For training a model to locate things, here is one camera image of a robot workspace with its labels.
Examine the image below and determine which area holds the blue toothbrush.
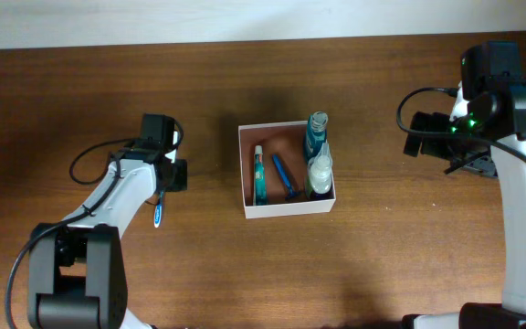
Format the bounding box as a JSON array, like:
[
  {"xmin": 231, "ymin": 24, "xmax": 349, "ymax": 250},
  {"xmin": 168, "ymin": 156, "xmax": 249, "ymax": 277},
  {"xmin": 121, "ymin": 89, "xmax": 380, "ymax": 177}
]
[{"xmin": 153, "ymin": 191, "xmax": 164, "ymax": 228}]

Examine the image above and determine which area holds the Colgate toothpaste tube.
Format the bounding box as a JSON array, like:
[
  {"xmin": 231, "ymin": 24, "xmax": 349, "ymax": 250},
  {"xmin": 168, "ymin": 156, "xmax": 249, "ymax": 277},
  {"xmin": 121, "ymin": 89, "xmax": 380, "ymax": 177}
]
[{"xmin": 254, "ymin": 145, "xmax": 268, "ymax": 206}]

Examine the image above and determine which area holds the blue disposable razor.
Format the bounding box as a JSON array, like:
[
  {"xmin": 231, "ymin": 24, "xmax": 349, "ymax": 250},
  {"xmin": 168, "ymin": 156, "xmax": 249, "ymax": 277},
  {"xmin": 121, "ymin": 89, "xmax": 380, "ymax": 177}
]
[{"xmin": 271, "ymin": 154, "xmax": 301, "ymax": 202}]

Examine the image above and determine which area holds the clear pump soap bottle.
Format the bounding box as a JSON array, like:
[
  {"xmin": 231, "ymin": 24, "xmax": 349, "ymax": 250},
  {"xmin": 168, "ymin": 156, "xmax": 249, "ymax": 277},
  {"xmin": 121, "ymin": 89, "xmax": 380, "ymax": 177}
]
[{"xmin": 305, "ymin": 142, "xmax": 332, "ymax": 201}]

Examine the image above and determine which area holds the blue mouthwash bottle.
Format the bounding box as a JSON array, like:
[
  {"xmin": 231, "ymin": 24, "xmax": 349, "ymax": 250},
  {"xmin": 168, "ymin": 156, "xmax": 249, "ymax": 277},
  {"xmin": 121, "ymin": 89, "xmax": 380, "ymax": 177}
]
[{"xmin": 303, "ymin": 111, "xmax": 329, "ymax": 164}]

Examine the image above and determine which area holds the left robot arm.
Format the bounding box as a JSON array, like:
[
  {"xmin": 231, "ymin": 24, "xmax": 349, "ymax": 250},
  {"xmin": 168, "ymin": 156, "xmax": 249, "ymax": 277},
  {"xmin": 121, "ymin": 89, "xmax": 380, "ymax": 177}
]
[{"xmin": 20, "ymin": 114, "xmax": 187, "ymax": 328}]

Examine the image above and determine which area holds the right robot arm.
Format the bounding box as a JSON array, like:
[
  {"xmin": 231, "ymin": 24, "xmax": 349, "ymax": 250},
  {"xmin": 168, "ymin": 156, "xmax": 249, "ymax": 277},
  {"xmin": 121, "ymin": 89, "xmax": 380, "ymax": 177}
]
[{"xmin": 396, "ymin": 41, "xmax": 526, "ymax": 328}]

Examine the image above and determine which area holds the white cardboard box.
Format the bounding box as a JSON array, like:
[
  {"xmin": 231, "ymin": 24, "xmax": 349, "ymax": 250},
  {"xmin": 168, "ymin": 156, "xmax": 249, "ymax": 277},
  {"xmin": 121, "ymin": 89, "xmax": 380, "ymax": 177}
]
[{"xmin": 237, "ymin": 121, "xmax": 336, "ymax": 219}]

